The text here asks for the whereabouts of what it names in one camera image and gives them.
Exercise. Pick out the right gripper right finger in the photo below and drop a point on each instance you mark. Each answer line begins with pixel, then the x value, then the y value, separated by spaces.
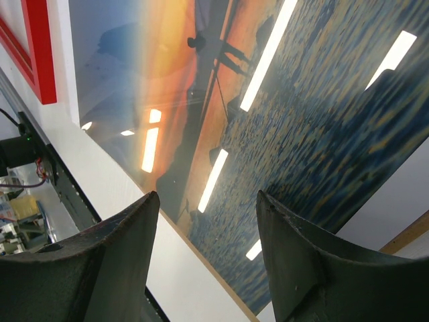
pixel 316 276

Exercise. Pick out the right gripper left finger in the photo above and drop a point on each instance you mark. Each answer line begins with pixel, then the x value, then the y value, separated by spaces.
pixel 98 274

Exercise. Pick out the red picture frame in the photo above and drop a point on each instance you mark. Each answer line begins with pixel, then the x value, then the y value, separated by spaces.
pixel 36 64

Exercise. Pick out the sunset photo print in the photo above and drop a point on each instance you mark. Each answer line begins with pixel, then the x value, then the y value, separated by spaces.
pixel 321 104

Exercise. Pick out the brown fibreboard backing board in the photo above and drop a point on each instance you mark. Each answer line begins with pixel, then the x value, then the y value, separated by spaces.
pixel 412 242

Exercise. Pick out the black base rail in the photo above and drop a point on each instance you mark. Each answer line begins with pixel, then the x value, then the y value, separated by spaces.
pixel 79 206

